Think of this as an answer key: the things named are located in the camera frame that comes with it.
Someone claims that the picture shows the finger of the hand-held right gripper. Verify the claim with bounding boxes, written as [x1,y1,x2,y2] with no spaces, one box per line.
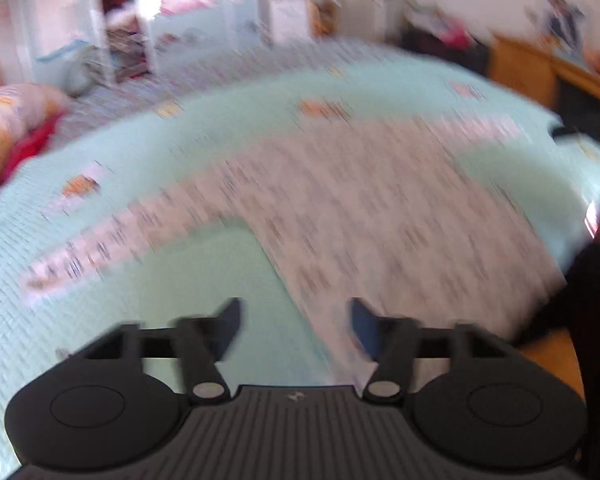
[551,127,591,142]

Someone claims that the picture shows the uniform portrait poster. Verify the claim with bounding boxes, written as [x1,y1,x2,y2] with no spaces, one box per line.
[525,0,591,56]

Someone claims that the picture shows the letter-print white shirt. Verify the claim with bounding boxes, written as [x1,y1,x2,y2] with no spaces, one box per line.
[22,112,568,396]

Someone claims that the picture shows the blue-bordered chart poster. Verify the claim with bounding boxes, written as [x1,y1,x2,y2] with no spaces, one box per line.
[27,0,83,61]

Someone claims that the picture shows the pile of clothes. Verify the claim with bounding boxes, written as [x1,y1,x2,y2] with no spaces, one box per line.
[102,25,151,83]

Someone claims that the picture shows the bee-print green blanket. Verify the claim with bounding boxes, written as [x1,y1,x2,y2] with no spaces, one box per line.
[0,52,600,471]

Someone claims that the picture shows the black armchair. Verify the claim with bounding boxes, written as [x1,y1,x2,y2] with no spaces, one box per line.
[400,15,491,78]

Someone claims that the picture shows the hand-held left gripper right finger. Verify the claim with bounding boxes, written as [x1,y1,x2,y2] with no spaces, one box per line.
[348,297,511,406]

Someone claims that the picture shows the white drawer cabinet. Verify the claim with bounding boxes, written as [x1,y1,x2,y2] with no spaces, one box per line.
[267,0,311,43]

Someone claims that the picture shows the floral pink pillow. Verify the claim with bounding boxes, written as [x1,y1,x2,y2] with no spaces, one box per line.
[0,82,73,186]

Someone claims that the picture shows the red bed cloth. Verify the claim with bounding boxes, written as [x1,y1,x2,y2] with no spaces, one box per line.
[0,110,68,221]

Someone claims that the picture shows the white door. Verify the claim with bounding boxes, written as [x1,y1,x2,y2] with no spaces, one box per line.
[340,0,386,41]

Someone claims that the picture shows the wooden desk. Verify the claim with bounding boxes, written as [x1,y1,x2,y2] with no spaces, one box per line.
[490,35,600,116]

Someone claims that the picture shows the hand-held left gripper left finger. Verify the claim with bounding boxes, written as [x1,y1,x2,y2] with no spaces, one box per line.
[82,297,243,406]

